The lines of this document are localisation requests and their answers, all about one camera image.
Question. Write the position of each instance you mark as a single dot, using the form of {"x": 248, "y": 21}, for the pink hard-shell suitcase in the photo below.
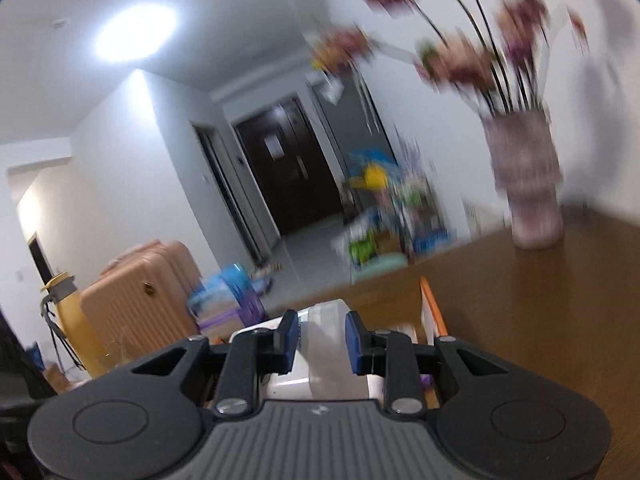
{"x": 140, "y": 310}

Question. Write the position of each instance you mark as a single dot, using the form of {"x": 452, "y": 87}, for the clear drinking glass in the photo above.
{"x": 119, "y": 357}

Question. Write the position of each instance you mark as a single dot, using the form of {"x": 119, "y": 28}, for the yellow thermos bottle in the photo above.
{"x": 75, "y": 320}

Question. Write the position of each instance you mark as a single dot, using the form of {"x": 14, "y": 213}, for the dark brown door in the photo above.
{"x": 295, "y": 180}

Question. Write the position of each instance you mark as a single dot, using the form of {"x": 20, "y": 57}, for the white paper sheets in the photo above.
{"x": 331, "y": 91}

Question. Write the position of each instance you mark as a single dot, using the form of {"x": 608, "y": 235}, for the white door notice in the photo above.
{"x": 273, "y": 146}

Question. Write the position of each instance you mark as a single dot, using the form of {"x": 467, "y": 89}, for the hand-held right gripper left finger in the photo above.
{"x": 286, "y": 347}

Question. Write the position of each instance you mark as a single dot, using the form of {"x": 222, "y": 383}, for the orange-edged cardboard box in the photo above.
{"x": 431, "y": 310}

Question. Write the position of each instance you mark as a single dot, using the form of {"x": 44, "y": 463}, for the dried pink roses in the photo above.
{"x": 460, "y": 60}

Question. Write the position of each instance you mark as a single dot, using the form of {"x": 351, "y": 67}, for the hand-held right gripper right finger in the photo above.
{"x": 353, "y": 347}

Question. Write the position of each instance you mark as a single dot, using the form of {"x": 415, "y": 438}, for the white plastic bottle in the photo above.
{"x": 325, "y": 350}

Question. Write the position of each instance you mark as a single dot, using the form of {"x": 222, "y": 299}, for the pink ribbed ceramic vase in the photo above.
{"x": 525, "y": 185}

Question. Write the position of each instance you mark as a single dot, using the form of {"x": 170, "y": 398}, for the ceiling light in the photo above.
{"x": 135, "y": 32}

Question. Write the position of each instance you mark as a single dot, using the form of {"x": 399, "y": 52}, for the dark side doorway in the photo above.
{"x": 230, "y": 195}

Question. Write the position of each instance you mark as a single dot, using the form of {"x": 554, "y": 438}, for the purple and white tissue box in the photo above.
{"x": 235, "y": 317}

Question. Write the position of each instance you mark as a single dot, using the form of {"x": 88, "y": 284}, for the white wall heater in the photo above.
{"x": 482, "y": 220}

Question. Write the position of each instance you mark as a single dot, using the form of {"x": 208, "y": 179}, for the pile of colourful toys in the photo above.
{"x": 395, "y": 220}

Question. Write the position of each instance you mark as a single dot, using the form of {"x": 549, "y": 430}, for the white plastic item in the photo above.
{"x": 285, "y": 387}

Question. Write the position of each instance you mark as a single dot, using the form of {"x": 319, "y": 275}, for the grey tall cabinet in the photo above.
{"x": 360, "y": 120}

